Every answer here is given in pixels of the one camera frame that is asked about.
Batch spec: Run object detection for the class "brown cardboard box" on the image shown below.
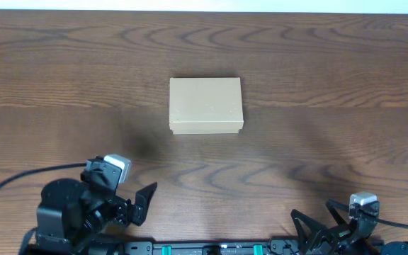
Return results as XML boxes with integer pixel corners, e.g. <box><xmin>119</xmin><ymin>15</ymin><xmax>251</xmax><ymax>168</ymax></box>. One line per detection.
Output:
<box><xmin>169</xmin><ymin>77</ymin><xmax>244</xmax><ymax>135</ymax></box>

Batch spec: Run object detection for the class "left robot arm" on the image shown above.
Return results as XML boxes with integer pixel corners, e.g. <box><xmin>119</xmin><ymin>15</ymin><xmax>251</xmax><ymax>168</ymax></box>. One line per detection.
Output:
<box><xmin>19</xmin><ymin>154</ymin><xmax>157</xmax><ymax>255</ymax></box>

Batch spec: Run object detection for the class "green clamp right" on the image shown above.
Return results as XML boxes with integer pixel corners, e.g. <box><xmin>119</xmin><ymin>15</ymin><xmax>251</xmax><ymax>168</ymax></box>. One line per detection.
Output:
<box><xmin>253</xmin><ymin>244</ymin><xmax>264</xmax><ymax>255</ymax></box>

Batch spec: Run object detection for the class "green clamp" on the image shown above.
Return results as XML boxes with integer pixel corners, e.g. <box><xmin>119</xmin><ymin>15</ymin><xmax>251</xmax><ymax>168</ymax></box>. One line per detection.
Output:
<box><xmin>253</xmin><ymin>244</ymin><xmax>264</xmax><ymax>255</ymax></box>
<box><xmin>161</xmin><ymin>246</ymin><xmax>172</xmax><ymax>255</ymax></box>

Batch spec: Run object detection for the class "green clamp left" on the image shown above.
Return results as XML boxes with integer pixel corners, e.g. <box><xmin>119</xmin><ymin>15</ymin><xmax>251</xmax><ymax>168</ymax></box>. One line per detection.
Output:
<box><xmin>161</xmin><ymin>246</ymin><xmax>172</xmax><ymax>255</ymax></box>

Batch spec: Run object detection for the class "black aluminium mounting rail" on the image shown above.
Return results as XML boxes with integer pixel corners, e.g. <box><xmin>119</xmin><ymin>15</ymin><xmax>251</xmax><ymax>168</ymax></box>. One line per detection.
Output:
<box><xmin>124</xmin><ymin>239</ymin><xmax>300</xmax><ymax>255</ymax></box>

